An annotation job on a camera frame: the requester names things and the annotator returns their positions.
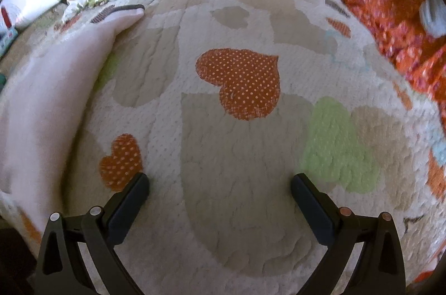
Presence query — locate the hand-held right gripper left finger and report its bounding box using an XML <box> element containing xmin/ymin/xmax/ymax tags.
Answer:
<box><xmin>33</xmin><ymin>172</ymin><xmax>150</xmax><ymax>295</ymax></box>

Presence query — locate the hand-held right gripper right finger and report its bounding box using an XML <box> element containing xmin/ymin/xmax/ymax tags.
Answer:
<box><xmin>291</xmin><ymin>173</ymin><xmax>406</xmax><ymax>295</ymax></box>

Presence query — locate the pale pink garment dark trim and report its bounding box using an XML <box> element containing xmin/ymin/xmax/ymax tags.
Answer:
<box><xmin>0</xmin><ymin>4</ymin><xmax>146</xmax><ymax>240</ymax></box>

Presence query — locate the heart print quilt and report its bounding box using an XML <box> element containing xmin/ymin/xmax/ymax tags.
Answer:
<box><xmin>0</xmin><ymin>0</ymin><xmax>446</xmax><ymax>295</ymax></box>

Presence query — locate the white cloth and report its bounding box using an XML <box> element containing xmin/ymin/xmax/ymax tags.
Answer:
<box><xmin>419</xmin><ymin>0</ymin><xmax>446</xmax><ymax>38</ymax></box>

